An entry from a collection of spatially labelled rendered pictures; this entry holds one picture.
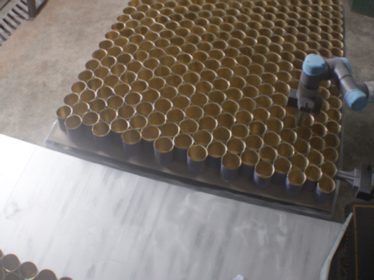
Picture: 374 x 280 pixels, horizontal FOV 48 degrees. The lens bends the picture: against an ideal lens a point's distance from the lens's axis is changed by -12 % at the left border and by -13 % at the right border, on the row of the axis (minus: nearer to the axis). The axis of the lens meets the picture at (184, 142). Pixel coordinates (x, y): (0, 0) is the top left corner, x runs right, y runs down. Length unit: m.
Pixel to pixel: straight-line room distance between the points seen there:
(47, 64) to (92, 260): 2.61
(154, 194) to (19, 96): 2.24
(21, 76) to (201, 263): 2.72
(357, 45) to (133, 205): 3.27
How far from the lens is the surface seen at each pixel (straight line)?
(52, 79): 3.74
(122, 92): 1.90
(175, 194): 1.64
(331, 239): 1.64
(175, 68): 1.94
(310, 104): 1.59
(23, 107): 3.59
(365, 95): 1.52
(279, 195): 1.67
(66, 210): 1.64
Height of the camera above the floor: 2.45
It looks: 50 degrees down
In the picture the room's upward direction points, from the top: 3 degrees clockwise
